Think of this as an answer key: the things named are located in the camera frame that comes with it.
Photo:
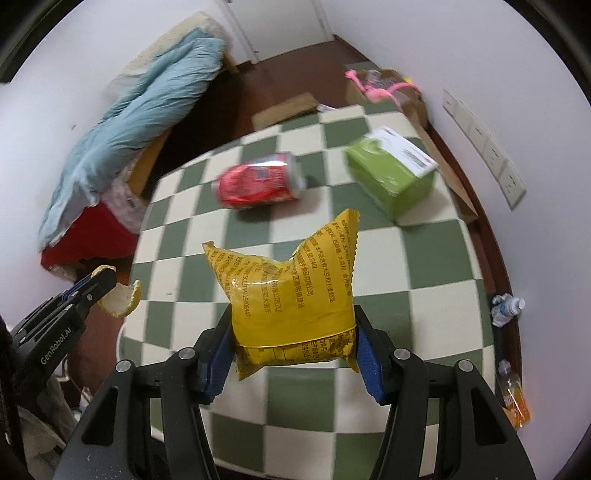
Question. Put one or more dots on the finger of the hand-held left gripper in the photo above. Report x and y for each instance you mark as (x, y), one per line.
(87, 286)
(92, 297)

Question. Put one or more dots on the wooden bed frame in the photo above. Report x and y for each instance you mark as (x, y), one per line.
(147, 161)

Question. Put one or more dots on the light blue duvet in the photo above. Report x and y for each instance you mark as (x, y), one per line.
(138, 124)

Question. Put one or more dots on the open cardboard box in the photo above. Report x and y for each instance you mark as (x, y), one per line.
(411, 105)

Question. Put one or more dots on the clear water bottle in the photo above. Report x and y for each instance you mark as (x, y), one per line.
(508, 308)

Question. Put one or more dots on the green checkered table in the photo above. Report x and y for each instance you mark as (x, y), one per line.
(415, 258)

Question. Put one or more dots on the pink toy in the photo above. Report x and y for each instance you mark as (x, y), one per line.
(374, 92)

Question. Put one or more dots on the brown paper bag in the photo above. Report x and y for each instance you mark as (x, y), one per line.
(455, 184)

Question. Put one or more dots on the orange drink bottle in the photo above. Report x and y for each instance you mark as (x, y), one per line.
(512, 397)

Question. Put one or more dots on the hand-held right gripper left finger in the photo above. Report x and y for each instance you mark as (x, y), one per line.
(217, 369)

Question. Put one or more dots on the small wooden stool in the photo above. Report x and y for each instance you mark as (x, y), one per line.
(286, 110)

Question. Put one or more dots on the pale yellow fruit peel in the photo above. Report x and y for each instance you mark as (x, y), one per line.
(122, 300)

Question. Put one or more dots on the person's left forearm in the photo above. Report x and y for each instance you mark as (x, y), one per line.
(46, 420)

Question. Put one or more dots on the small white packet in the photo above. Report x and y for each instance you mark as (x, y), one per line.
(327, 108)

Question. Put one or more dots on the red bed base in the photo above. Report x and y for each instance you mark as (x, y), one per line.
(87, 235)

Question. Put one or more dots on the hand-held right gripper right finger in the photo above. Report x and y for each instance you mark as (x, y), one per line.
(369, 369)

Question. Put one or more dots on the cream pillow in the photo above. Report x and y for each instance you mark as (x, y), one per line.
(152, 50)

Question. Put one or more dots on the pink patterned bed sheet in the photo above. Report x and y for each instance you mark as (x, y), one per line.
(124, 203)

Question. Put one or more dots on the row of wall sockets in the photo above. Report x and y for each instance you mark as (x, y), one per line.
(489, 152)

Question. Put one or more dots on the white door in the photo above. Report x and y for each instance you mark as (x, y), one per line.
(286, 23)

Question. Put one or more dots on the yellow snack packet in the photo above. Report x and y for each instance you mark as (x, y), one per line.
(286, 304)

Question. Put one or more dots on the red soda can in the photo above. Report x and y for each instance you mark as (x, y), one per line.
(258, 182)

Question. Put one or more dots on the green cardboard box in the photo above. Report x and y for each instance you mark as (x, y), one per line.
(392, 180)

